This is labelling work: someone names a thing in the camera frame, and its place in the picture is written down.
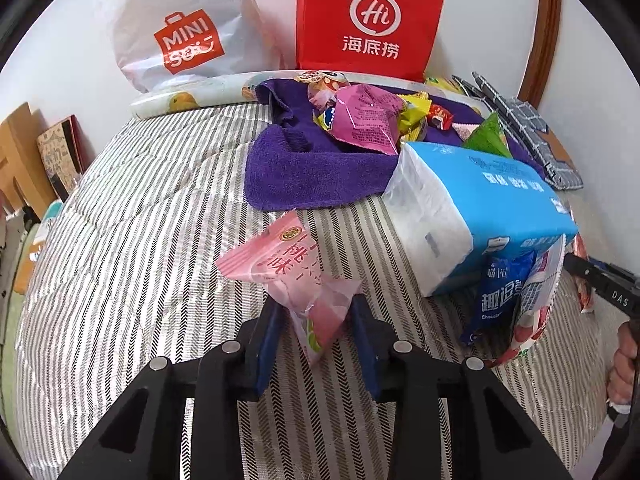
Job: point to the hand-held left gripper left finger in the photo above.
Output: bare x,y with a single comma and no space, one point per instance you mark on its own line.
265,340

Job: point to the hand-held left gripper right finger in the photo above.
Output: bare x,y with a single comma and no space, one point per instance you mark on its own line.
362,345

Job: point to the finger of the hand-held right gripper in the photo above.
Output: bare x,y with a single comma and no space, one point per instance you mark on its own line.
582,269

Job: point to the white red fruit snack packet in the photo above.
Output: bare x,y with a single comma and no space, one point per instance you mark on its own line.
535,320

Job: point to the pale pink snack packet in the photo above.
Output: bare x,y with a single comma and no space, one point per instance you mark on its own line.
285,265

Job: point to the person's right hand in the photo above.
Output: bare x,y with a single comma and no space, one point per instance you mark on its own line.
627,360

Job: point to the blue cookie packet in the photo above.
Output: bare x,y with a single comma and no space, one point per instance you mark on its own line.
500,295

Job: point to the blue tissue pack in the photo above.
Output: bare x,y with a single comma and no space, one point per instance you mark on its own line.
475,200

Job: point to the striped quilt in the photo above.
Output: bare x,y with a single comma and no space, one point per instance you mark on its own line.
150,240

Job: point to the green snack bag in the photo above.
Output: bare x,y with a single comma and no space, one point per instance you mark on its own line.
487,137

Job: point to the grey checked cloth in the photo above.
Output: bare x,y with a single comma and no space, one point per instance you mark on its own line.
530,115

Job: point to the purple towel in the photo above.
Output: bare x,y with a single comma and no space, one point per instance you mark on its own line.
310,170

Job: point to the small red candy packet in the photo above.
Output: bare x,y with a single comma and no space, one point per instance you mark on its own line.
442,116

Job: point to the magenta snack packet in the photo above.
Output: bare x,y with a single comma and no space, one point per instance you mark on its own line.
367,120

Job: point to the blue white candy packet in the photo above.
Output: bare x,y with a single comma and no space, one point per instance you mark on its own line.
327,120

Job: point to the yellow candy packet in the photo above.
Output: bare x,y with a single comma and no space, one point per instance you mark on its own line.
412,115

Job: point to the fruit print pillow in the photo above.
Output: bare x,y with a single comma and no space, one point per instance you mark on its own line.
200,97

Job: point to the brown printed box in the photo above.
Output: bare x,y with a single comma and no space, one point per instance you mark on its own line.
60,155

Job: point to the wooden furniture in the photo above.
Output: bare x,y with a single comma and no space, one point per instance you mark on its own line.
20,150

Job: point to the white plastic bag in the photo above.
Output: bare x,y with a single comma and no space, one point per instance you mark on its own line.
190,10

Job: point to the red paper bag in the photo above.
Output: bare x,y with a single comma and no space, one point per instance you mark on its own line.
370,0

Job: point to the wooden door frame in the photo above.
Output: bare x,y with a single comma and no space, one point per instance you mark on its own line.
545,20

